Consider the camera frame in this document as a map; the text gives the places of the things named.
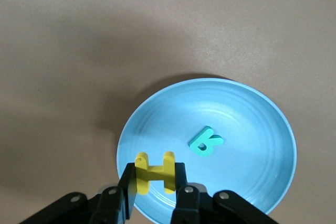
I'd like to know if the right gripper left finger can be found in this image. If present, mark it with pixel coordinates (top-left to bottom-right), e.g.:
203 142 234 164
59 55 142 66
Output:
18 163 138 224

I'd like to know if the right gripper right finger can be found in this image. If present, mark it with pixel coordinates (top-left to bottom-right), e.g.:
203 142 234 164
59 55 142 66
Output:
170 163 279 224

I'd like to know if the yellow uppercase letter H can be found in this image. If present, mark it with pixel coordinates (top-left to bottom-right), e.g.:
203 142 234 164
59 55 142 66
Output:
134 151 176 196

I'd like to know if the teal uppercase letter R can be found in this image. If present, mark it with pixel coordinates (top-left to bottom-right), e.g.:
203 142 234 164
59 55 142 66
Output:
188 125 224 158

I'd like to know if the blue plate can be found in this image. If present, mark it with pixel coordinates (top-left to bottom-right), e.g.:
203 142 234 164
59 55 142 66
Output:
116 78 298 222

